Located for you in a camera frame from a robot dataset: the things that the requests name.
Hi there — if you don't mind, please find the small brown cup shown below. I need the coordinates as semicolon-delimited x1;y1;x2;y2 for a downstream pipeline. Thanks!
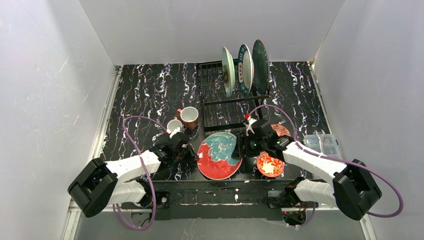
166;118;183;135

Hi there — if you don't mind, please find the red teal floral plate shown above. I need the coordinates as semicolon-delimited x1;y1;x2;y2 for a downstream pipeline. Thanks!
197;131;243;181

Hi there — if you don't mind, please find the large brown mug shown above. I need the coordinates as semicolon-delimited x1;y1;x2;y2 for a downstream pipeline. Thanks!
176;106;199;131

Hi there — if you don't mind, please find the black wire dish rack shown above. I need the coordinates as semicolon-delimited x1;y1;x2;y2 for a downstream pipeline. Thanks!
195;61;270;136

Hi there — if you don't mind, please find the green rim lettered plate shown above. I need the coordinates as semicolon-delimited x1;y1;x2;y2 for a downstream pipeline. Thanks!
237;44;254;97

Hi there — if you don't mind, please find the dark blue glazed plate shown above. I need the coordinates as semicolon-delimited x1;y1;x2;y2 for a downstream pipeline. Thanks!
252;39;270;94

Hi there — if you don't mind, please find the light green flower plate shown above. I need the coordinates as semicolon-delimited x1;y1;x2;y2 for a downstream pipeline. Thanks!
221;46;236;98

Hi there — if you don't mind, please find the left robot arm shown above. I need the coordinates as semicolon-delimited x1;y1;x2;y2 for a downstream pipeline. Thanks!
67;131;197;218

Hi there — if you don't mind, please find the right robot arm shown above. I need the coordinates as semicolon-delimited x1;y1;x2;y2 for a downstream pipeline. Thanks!
232;117;382;221

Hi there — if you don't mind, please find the red geometric pattern bowl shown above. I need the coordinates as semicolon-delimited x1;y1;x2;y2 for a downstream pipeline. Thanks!
271;123;291;137

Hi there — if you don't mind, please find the orange floral pattern bowl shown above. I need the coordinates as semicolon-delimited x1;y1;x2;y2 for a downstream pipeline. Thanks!
256;151;285;178

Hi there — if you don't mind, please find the silver wrench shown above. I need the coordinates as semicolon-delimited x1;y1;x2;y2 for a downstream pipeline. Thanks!
315;130;326;153

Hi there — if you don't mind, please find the clear plastic box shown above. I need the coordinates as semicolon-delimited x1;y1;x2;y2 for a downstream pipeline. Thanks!
303;133;342;159

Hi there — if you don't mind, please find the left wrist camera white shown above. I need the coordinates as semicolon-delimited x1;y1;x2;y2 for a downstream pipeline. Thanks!
166;127;182;139

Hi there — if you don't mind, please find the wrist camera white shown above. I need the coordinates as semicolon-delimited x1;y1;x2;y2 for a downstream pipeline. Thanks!
244;113;257;136
166;127;182;139

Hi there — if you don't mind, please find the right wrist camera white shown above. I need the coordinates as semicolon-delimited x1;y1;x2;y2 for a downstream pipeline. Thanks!
244;113;257;136

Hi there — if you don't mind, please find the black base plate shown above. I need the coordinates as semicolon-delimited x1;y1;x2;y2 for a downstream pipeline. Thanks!
130;180;319;222

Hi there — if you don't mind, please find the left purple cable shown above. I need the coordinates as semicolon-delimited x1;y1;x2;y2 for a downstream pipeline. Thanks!
112;115;168;232

